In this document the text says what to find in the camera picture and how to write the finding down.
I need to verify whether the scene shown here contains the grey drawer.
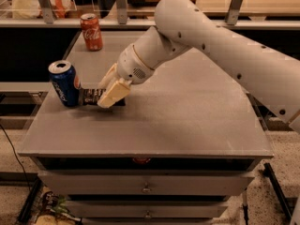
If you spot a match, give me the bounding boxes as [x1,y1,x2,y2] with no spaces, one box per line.
[38,171,254,196]
[67,201,228,218]

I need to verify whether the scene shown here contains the upper grey drawer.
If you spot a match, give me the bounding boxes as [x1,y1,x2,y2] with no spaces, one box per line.
[38,171,254,196]

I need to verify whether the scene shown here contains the blue pepsi can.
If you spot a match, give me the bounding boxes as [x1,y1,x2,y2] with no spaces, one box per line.
[48,60,80,107]

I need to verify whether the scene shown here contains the black rxbar chocolate bar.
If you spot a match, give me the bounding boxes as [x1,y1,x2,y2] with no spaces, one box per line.
[78,88,126,108]

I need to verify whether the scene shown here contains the black cable on floor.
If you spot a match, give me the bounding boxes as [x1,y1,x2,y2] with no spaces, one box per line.
[0,124,34,192]

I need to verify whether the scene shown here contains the grey drawer cabinet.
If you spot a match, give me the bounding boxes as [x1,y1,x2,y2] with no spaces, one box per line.
[18,30,275,225]

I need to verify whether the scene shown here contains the metal shelf rail frame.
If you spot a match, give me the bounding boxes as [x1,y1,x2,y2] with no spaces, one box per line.
[0,0,300,30]

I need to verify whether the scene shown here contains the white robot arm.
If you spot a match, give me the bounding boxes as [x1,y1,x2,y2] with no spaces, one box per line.
[97,0,300,132]

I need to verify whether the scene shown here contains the lower grey drawer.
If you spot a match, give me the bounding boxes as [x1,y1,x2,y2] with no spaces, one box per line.
[67,201,228,218]

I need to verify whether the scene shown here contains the snack bags on floor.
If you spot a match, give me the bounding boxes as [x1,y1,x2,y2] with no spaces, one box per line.
[34,191,82,225]

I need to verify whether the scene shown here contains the white orange plastic bag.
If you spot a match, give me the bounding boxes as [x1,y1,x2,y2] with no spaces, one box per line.
[11,0,74,19]

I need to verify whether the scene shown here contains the red coca-cola can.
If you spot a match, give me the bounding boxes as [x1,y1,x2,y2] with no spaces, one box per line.
[81,13,103,51]

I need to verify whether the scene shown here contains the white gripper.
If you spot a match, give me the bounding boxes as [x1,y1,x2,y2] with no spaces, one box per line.
[97,44,154,108]

